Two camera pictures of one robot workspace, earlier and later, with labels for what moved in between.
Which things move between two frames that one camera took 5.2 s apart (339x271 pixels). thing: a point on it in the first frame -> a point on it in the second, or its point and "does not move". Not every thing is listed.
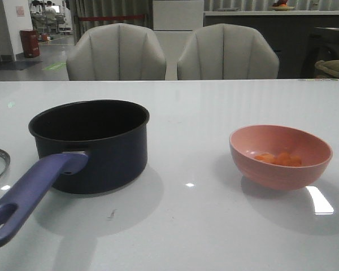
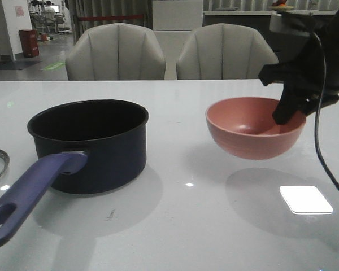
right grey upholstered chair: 227,51 does not move
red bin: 30,43 does not move
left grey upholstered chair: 116,52 does not move
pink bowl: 247,143 -> 245,126
